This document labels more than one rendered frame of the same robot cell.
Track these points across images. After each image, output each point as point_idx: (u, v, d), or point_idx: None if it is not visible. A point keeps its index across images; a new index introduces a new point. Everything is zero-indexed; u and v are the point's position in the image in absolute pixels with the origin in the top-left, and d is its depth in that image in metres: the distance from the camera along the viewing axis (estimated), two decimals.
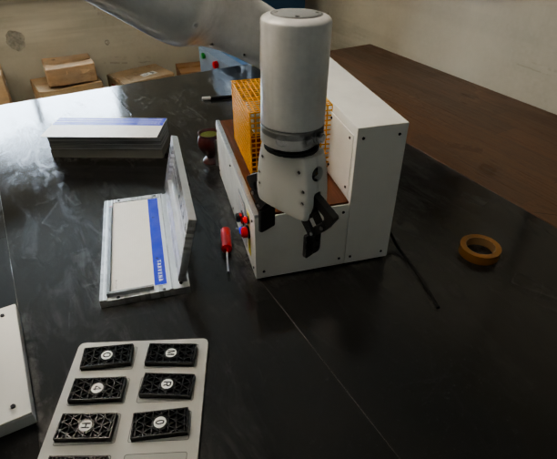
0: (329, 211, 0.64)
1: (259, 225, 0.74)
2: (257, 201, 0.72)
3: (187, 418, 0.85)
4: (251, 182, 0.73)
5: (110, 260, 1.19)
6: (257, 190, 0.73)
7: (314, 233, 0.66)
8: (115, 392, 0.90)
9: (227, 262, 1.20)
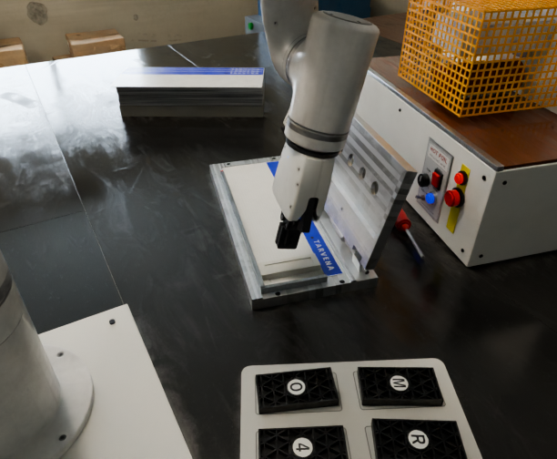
0: None
1: (298, 240, 0.73)
2: None
3: None
4: (307, 225, 0.67)
5: (248, 239, 0.82)
6: None
7: None
8: (332, 453, 0.53)
9: (414, 244, 0.83)
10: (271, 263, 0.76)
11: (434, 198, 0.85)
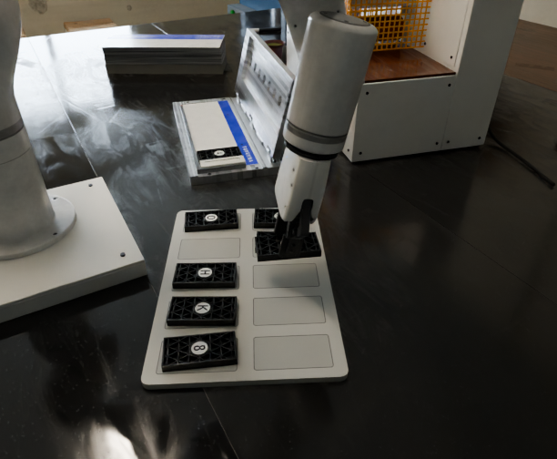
0: None
1: (300, 249, 0.71)
2: None
3: (317, 240, 0.74)
4: (307, 229, 0.65)
5: (193, 144, 1.12)
6: None
7: None
8: (234, 155, 1.08)
9: None
10: (209, 160, 1.05)
11: None
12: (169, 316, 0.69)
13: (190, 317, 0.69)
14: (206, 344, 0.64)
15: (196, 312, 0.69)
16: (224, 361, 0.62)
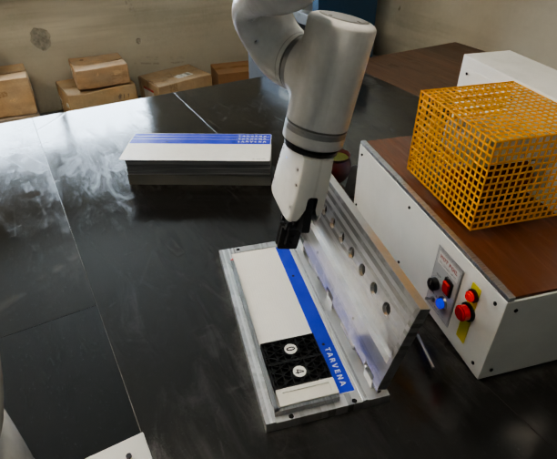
0: None
1: (298, 240, 0.73)
2: None
3: (316, 342, 0.84)
4: (307, 225, 0.67)
5: (259, 349, 0.83)
6: None
7: None
8: (319, 372, 0.80)
9: (425, 351, 0.84)
10: (289, 391, 0.76)
11: (444, 305, 0.85)
12: None
13: None
14: None
15: None
16: None
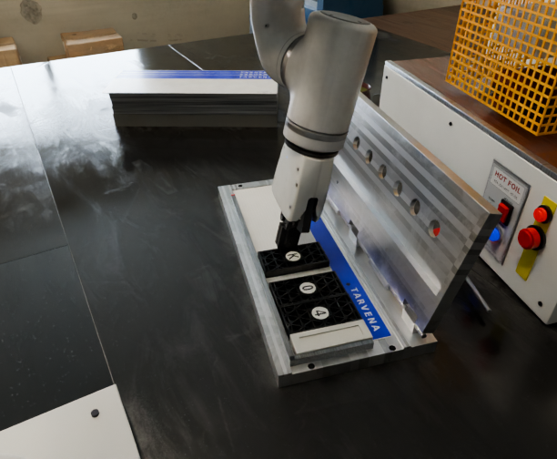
0: None
1: (298, 240, 0.73)
2: None
3: (339, 280, 0.66)
4: (307, 225, 0.67)
5: (268, 288, 0.65)
6: None
7: None
8: (344, 314, 0.62)
9: (476, 292, 0.67)
10: (308, 335, 0.58)
11: (500, 236, 0.68)
12: (265, 269, 0.69)
13: (286, 266, 0.69)
14: None
15: (289, 260, 0.70)
16: None
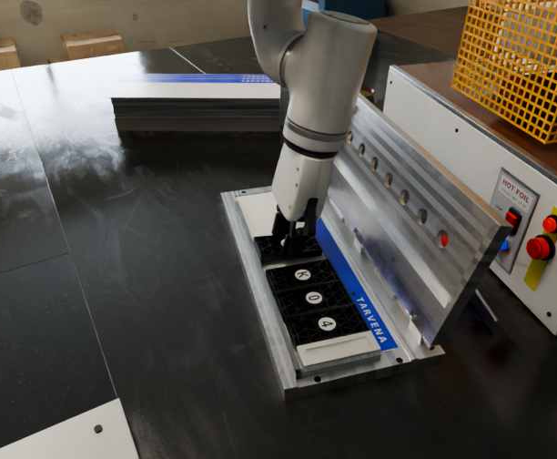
0: None
1: (302, 249, 0.71)
2: None
3: (346, 290, 0.65)
4: (312, 229, 0.65)
5: (274, 298, 0.65)
6: None
7: None
8: (351, 325, 0.61)
9: (483, 302, 0.66)
10: (316, 347, 0.58)
11: (507, 244, 0.67)
12: (273, 288, 0.66)
13: (296, 285, 0.67)
14: None
15: (299, 280, 0.67)
16: (312, 251, 0.73)
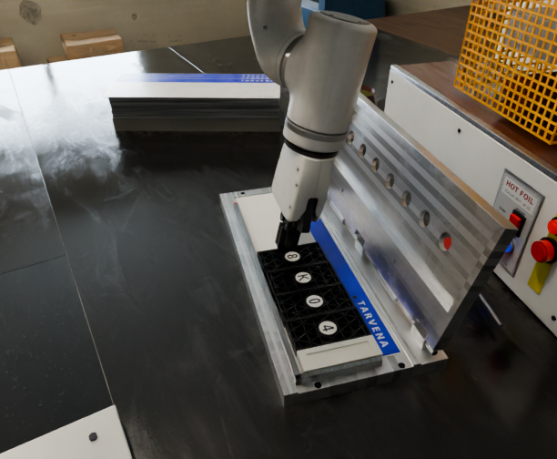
0: None
1: (298, 240, 0.73)
2: None
3: (347, 294, 0.64)
4: (307, 225, 0.67)
5: (273, 301, 0.63)
6: None
7: None
8: (353, 329, 0.60)
9: (487, 306, 0.65)
10: (316, 351, 0.56)
11: (511, 247, 0.66)
12: (273, 291, 0.65)
13: (296, 288, 0.66)
14: (297, 253, 0.71)
15: (299, 282, 0.66)
16: None
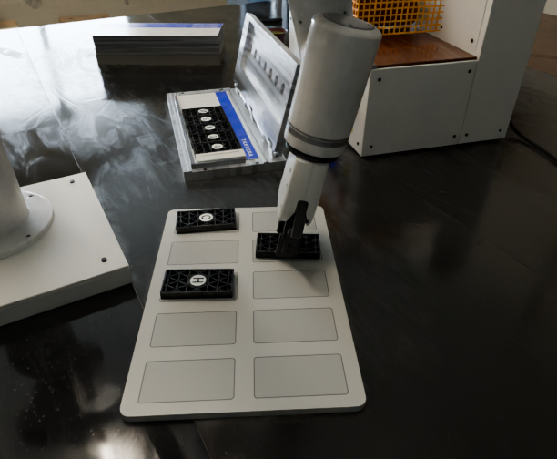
0: None
1: (298, 250, 0.71)
2: (301, 235, 0.68)
3: (234, 134, 1.03)
4: (300, 231, 0.65)
5: (187, 137, 1.02)
6: None
7: None
8: (233, 148, 0.99)
9: None
10: (207, 155, 0.95)
11: None
12: (189, 134, 1.04)
13: (204, 132, 1.04)
14: (209, 117, 1.10)
15: (207, 129, 1.05)
16: (221, 122, 1.08)
